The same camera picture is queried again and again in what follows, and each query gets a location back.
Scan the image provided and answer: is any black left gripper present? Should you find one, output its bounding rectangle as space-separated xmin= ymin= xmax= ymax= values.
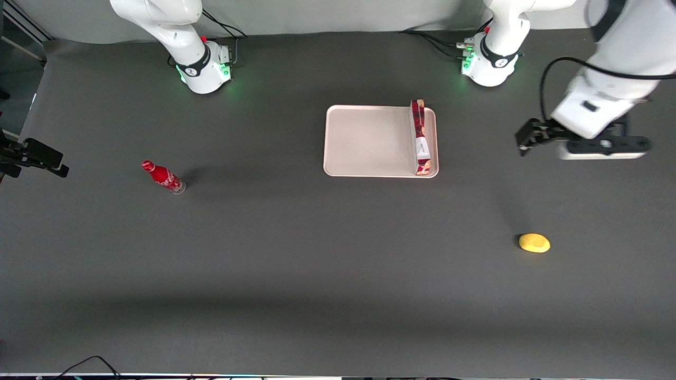
xmin=518 ymin=118 xmax=574 ymax=157

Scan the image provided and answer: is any beige rectangular plastic tray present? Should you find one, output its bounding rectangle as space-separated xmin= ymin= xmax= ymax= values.
xmin=323 ymin=104 xmax=440 ymax=179

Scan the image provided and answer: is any black left arm base cable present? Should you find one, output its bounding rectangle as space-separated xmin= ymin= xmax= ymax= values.
xmin=400 ymin=30 xmax=471 ymax=60

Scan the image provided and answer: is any black arm base cable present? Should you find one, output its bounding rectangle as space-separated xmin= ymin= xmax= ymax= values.
xmin=400 ymin=30 xmax=471 ymax=60
xmin=201 ymin=8 xmax=248 ymax=67

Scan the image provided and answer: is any red cookie box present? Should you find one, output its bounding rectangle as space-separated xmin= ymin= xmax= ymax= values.
xmin=409 ymin=99 xmax=433 ymax=176

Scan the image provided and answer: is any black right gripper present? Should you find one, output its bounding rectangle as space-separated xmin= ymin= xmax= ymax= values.
xmin=0 ymin=132 xmax=70 ymax=178

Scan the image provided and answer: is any black right arm base cable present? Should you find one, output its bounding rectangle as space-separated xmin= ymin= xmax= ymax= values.
xmin=201 ymin=8 xmax=248 ymax=67

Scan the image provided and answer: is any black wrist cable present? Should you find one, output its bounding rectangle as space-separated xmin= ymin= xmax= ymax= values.
xmin=539 ymin=56 xmax=676 ymax=127

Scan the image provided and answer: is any red cola bottle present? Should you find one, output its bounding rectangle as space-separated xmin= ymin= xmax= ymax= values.
xmin=141 ymin=160 xmax=186 ymax=195

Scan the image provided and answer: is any thin black table edge cable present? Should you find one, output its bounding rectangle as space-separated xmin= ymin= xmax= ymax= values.
xmin=53 ymin=355 xmax=123 ymax=380

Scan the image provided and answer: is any aluminium frame rail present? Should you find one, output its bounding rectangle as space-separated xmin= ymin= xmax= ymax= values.
xmin=0 ymin=0 xmax=53 ymax=45

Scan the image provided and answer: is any yellow lemon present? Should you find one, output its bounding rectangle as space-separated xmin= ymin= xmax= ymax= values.
xmin=518 ymin=233 xmax=551 ymax=254

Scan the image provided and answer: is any white backdrop cloth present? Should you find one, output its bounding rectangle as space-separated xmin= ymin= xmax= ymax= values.
xmin=11 ymin=0 xmax=676 ymax=45

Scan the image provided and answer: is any dark grey table mat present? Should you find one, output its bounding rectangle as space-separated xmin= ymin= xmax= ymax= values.
xmin=0 ymin=21 xmax=676 ymax=378

